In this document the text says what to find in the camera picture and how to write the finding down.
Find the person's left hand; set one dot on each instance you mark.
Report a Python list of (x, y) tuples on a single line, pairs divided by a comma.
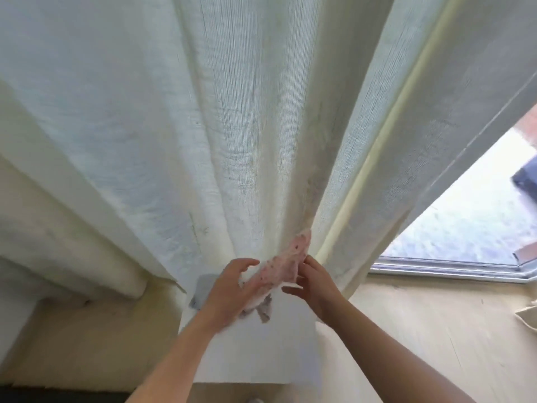
[(225, 296)]

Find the person's right hand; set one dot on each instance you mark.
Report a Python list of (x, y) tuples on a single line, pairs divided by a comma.
[(319, 289)]

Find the pink floral cloth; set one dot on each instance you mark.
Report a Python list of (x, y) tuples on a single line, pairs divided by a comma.
[(281, 266)]

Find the person's right forearm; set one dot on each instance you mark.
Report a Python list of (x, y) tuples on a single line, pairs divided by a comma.
[(394, 356)]

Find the person's left forearm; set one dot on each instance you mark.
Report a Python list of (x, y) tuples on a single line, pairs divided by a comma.
[(176, 361)]

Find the white table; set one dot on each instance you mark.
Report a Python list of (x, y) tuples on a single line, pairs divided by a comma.
[(260, 356)]

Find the black floor mat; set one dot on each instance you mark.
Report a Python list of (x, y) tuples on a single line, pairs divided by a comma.
[(59, 394)]

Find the white linen curtain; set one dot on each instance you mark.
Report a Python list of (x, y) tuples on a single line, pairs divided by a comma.
[(210, 96)]

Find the brown wooden board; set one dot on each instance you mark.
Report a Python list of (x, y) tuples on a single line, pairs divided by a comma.
[(527, 253)]

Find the white bundled curtain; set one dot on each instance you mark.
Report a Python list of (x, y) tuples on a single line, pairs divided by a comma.
[(529, 317)]

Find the dark blue tarpaulin cover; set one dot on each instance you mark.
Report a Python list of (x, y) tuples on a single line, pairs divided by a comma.
[(527, 176)]

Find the white sliding door frame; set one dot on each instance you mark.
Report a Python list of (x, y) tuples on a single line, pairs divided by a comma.
[(453, 269)]

